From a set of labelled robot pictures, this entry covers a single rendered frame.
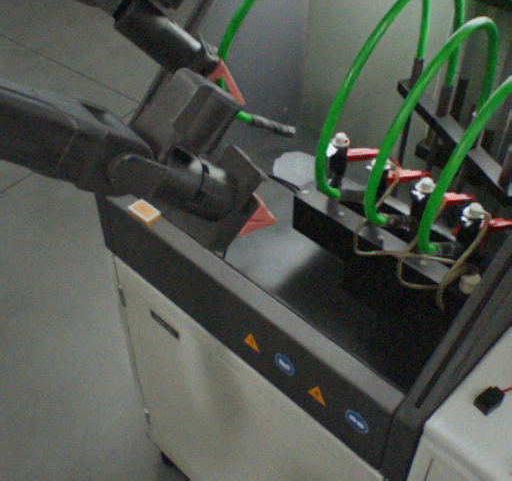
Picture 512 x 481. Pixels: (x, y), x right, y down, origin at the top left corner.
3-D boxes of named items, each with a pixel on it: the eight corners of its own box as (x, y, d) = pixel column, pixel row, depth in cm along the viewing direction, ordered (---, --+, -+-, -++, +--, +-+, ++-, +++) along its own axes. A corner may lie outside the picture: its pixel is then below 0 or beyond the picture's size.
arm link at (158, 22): (103, 20, 90) (109, 24, 85) (134, -22, 90) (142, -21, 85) (145, 53, 94) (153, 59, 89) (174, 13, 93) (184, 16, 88)
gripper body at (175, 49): (208, 40, 97) (167, 5, 94) (217, 62, 89) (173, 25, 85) (179, 74, 99) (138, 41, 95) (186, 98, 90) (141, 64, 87)
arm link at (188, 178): (109, 172, 65) (136, 203, 62) (147, 113, 64) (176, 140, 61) (160, 192, 71) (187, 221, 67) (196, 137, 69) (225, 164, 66)
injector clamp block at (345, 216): (290, 255, 125) (293, 193, 115) (324, 228, 130) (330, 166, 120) (448, 362, 108) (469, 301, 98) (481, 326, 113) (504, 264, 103)
